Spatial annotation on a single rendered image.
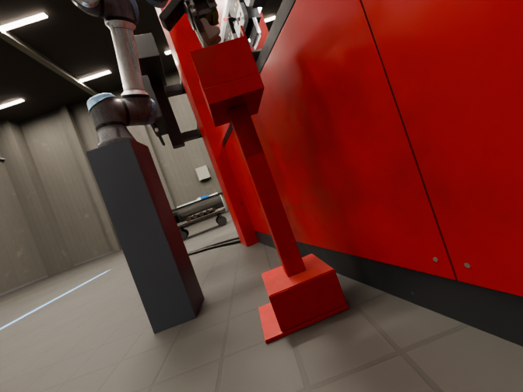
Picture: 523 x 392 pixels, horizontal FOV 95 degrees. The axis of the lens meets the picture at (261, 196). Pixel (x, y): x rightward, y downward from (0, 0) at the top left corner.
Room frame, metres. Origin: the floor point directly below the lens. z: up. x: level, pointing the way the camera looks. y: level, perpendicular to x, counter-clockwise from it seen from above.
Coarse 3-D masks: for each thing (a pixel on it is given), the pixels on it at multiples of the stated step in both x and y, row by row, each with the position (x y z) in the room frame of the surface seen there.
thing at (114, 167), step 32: (96, 160) 0.95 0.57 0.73; (128, 160) 0.96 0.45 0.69; (128, 192) 0.96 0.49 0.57; (160, 192) 1.08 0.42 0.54; (128, 224) 0.96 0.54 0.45; (160, 224) 0.96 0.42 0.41; (128, 256) 0.95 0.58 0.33; (160, 256) 0.96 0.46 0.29; (160, 288) 0.96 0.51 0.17; (192, 288) 1.04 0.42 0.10; (160, 320) 0.96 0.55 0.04
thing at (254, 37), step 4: (252, 20) 1.15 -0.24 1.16; (256, 20) 1.15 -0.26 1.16; (252, 24) 1.16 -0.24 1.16; (256, 24) 1.15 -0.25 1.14; (252, 28) 1.17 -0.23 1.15; (256, 28) 1.15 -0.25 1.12; (248, 32) 1.22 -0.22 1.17; (252, 32) 1.19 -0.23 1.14; (256, 32) 1.15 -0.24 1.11; (260, 32) 1.15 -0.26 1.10; (248, 36) 1.24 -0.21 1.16; (252, 36) 1.20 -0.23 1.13; (256, 36) 1.17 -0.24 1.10; (260, 36) 1.15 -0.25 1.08; (252, 40) 1.22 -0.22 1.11; (256, 40) 1.20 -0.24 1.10; (252, 44) 1.23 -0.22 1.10; (256, 44) 1.21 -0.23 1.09
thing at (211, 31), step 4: (200, 20) 0.68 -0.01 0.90; (204, 20) 0.68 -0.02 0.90; (204, 24) 0.68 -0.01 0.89; (208, 24) 0.68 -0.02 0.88; (196, 28) 0.69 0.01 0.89; (204, 28) 0.68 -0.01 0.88; (208, 28) 0.68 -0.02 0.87; (212, 28) 0.68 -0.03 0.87; (216, 28) 0.68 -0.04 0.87; (204, 32) 0.67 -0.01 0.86; (208, 32) 0.68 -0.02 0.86; (212, 32) 0.68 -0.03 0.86; (216, 32) 0.68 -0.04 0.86; (200, 36) 0.68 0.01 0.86; (204, 36) 0.67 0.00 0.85; (208, 36) 0.68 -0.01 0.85; (212, 36) 0.68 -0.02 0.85; (216, 36) 0.69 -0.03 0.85; (204, 40) 0.68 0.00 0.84; (208, 40) 0.68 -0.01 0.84; (204, 44) 0.69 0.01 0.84; (208, 44) 0.68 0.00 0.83
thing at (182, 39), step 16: (176, 32) 1.95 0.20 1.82; (192, 32) 1.99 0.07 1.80; (176, 48) 1.94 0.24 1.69; (192, 48) 1.98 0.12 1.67; (256, 48) 2.13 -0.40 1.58; (176, 64) 2.14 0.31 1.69; (192, 64) 1.96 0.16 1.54; (192, 80) 1.95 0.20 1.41; (192, 96) 1.94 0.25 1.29; (208, 112) 1.96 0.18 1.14; (208, 128) 1.95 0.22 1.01; (224, 128) 1.98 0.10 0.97; (208, 144) 2.00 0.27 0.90; (224, 160) 1.96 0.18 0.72; (224, 176) 1.94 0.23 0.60; (224, 192) 2.06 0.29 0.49; (240, 208) 1.95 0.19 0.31; (240, 224) 1.94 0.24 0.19; (240, 240) 2.13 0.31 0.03; (256, 240) 1.96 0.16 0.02
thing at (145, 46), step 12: (144, 36) 2.03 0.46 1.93; (144, 48) 2.02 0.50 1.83; (156, 48) 2.04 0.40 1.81; (144, 60) 2.04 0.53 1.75; (156, 60) 2.09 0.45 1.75; (144, 72) 2.19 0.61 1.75; (156, 72) 2.26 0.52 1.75; (156, 84) 2.39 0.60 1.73; (156, 96) 2.38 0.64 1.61; (168, 108) 2.40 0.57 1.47; (168, 120) 2.39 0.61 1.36; (168, 132) 2.38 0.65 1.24; (180, 132) 2.41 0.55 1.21; (180, 144) 2.40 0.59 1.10
